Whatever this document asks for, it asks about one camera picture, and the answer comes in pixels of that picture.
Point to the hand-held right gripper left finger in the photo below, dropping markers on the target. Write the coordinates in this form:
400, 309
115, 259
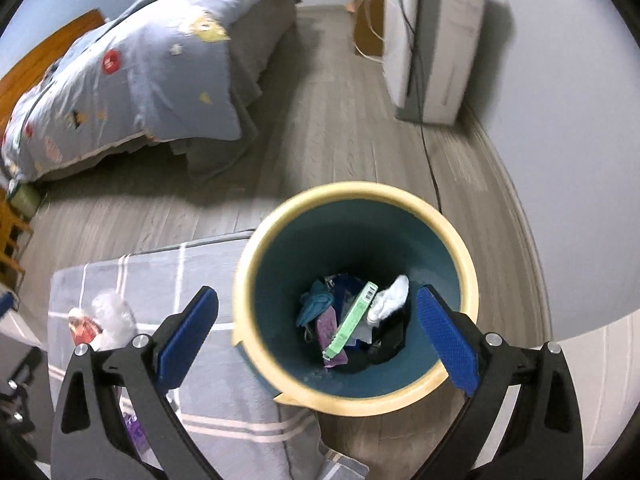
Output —
187, 340

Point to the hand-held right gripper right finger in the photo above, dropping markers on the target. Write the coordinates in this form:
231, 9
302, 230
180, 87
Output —
447, 340

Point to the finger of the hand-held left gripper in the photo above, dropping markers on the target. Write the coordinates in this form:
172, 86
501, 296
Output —
20, 380
6, 305

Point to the white sock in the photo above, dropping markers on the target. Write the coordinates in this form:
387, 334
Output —
392, 300

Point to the white and green medicine box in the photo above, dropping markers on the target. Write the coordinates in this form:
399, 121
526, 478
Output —
350, 322

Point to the teal bin with yellow rim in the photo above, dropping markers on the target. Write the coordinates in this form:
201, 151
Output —
280, 270

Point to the purple patterned wrapper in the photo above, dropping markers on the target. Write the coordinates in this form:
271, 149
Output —
327, 327

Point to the blue face mask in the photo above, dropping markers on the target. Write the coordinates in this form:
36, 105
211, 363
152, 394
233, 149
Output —
315, 305

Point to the black cloth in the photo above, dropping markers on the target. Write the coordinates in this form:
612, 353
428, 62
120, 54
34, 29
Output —
390, 340

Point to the yellow wooden chair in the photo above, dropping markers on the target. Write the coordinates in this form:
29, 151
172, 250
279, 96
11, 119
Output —
10, 240

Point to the clear plastic bag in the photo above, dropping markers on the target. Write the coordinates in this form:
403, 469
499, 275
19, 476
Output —
115, 315

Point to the grey checked rug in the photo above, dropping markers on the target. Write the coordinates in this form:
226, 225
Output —
225, 410

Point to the colourful snack packet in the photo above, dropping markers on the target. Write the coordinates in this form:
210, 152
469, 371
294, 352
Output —
85, 330

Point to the green container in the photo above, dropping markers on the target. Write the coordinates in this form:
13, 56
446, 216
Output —
25, 200

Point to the grey bed sheet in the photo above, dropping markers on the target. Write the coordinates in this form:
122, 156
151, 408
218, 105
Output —
220, 155

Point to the wooden bed headboard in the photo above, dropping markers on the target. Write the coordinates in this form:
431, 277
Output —
30, 80

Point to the bed with blue cartoon duvet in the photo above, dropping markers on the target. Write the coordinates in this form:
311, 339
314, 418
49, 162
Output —
150, 75

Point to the white air purifier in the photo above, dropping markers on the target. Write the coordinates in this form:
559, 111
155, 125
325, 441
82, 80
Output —
450, 35

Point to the wooden cabinet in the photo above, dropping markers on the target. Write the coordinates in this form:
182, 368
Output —
367, 30

